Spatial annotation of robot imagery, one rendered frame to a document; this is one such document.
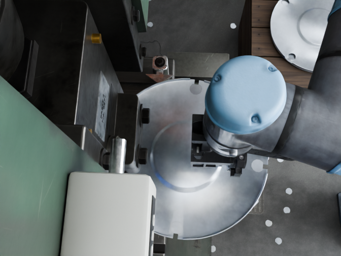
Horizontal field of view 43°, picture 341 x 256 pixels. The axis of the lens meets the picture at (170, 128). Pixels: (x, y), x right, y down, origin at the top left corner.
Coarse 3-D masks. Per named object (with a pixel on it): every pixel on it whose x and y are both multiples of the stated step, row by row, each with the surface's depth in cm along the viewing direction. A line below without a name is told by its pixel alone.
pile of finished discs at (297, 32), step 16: (288, 0) 131; (304, 0) 130; (320, 0) 130; (272, 16) 129; (288, 16) 129; (304, 16) 128; (320, 16) 128; (272, 32) 128; (288, 32) 128; (304, 32) 127; (320, 32) 127; (288, 48) 127; (304, 48) 126; (304, 64) 125
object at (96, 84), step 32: (32, 0) 41; (64, 0) 41; (32, 32) 41; (64, 32) 40; (96, 32) 45; (32, 64) 39; (64, 64) 40; (96, 64) 46; (32, 96) 39; (64, 96) 39; (96, 96) 46; (128, 96) 59; (96, 128) 46; (128, 128) 58; (128, 160) 57
